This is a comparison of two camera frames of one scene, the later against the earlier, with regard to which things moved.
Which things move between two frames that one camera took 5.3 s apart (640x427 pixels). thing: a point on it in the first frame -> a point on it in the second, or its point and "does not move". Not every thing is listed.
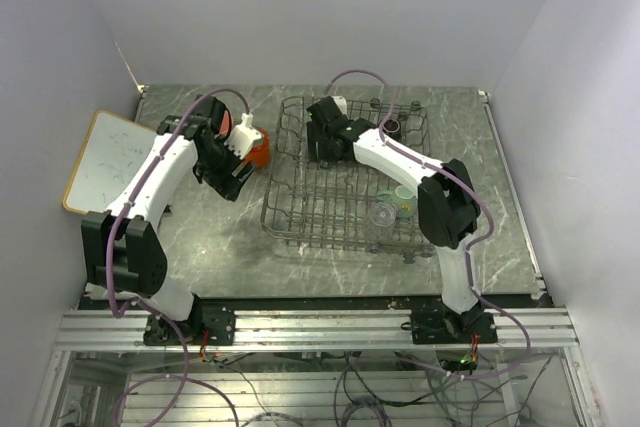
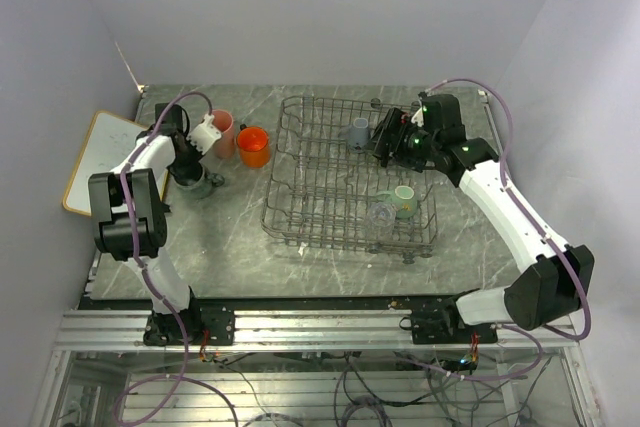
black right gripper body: (319, 148) -> (413, 147)
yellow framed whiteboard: (113, 146) does not move
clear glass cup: (382, 220) does not move
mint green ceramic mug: (403, 198) does not move
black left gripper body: (217, 168) -> (185, 161)
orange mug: (260, 155) does not move
